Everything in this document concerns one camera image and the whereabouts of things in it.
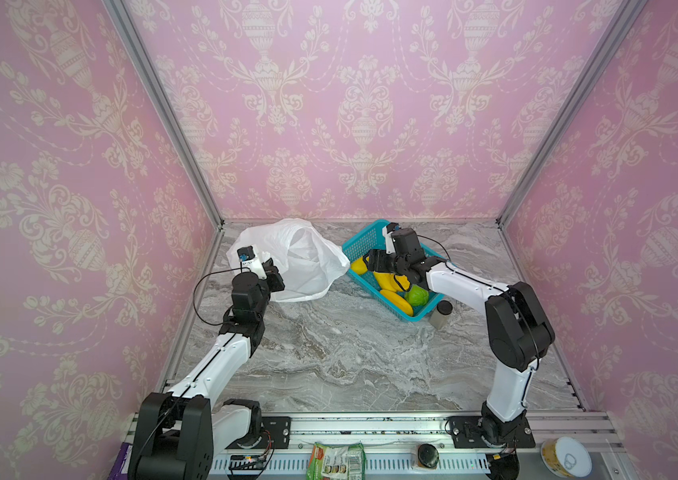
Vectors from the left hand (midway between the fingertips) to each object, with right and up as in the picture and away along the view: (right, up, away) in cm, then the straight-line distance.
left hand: (274, 260), depth 83 cm
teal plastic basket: (+30, +7, +25) cm, 40 cm away
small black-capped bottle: (+47, -17, +5) cm, 50 cm away
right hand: (+29, +1, +11) cm, 31 cm away
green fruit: (+42, -11, +9) cm, 45 cm away
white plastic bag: (+5, -1, +26) cm, 27 cm away
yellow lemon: (+24, -3, +17) cm, 30 cm away
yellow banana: (+37, -13, +10) cm, 40 cm away
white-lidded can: (+69, -43, -17) cm, 83 cm away
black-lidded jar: (+39, -45, -15) cm, 61 cm away
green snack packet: (+18, -47, -14) cm, 52 cm away
